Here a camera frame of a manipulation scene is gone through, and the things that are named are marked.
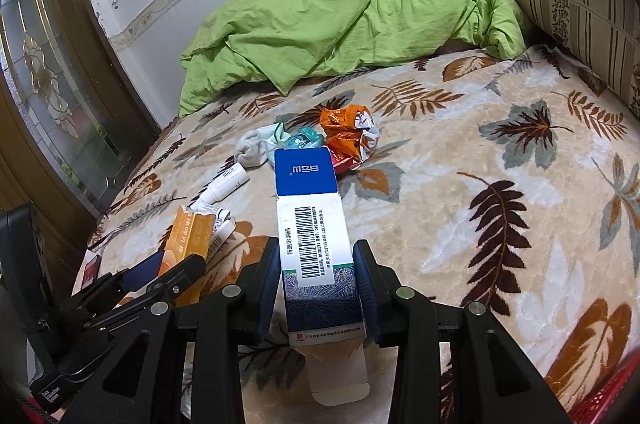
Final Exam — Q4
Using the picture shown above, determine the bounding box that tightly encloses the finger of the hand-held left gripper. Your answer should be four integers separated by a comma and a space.
87, 254, 207, 332
57, 250, 167, 320

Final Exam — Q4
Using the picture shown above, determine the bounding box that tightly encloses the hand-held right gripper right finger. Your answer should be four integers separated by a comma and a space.
351, 240, 571, 424

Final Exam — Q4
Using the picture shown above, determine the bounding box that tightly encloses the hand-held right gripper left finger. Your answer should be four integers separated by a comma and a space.
62, 236, 282, 424

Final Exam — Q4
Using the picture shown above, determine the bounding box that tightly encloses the orange cardboard box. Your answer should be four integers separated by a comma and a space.
159, 205, 223, 307

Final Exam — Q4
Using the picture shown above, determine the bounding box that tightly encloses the blue and white cardboard box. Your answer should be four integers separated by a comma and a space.
274, 147, 371, 406

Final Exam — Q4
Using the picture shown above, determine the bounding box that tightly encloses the white glove with green cuff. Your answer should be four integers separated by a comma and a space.
236, 122, 288, 169

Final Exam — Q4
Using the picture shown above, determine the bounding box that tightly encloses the teal tissue packet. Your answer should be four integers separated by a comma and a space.
277, 127, 321, 151

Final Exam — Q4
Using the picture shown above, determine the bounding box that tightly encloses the smartphone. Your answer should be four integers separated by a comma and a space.
80, 254, 103, 289

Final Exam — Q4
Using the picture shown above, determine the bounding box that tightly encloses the small white tube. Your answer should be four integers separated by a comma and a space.
210, 210, 236, 249

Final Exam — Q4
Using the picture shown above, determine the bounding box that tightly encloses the white spray bottle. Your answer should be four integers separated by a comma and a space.
191, 162, 249, 215

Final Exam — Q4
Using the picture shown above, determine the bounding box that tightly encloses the leaf print blanket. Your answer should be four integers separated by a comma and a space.
70, 44, 640, 424

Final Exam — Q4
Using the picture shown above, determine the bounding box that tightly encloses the crumpled red silver wrapper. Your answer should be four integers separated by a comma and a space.
327, 151, 363, 175

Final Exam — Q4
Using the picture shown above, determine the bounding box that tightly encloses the crumpled orange wrapper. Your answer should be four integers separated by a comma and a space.
320, 104, 382, 167

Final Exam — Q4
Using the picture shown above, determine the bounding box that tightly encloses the wooden door with glass panel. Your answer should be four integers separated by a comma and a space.
0, 0, 161, 285

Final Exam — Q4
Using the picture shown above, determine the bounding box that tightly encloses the red plastic basket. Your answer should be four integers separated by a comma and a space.
567, 361, 636, 424

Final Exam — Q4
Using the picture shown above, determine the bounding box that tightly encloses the green quilt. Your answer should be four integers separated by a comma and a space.
178, 0, 526, 117

